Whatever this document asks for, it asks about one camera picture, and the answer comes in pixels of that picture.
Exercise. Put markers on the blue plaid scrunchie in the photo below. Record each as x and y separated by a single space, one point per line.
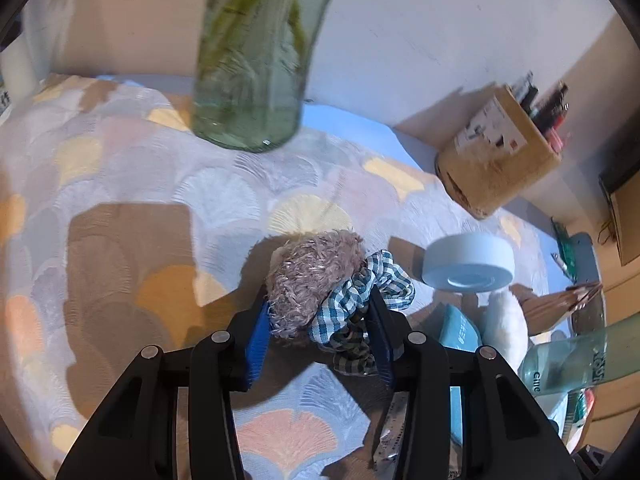
345 305

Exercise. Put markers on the white pen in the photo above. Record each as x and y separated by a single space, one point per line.
560 263

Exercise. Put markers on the black wall television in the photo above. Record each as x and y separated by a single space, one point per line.
620 175

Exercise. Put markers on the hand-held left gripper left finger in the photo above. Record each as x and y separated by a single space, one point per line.
257 345

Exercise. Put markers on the bunch of pens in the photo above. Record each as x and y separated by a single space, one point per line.
550 110

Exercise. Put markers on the ribbed amber glass plate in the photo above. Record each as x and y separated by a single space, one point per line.
560 305

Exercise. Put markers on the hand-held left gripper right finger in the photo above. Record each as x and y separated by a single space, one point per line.
382 355

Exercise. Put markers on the white plush toy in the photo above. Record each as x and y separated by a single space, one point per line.
505 325

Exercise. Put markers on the grey-blue chair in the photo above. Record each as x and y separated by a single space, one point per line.
582 255

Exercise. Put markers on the brown fuzzy scrunchie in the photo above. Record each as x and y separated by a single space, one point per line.
310 280

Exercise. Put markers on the silver foil packet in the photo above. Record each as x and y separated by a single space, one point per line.
392 430

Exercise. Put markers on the glass vase with green stems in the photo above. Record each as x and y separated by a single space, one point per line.
250 100

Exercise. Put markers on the cork pen holder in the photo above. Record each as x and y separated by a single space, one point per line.
495 170

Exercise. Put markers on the fan-patterned tablecloth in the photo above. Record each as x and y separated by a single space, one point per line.
150 185

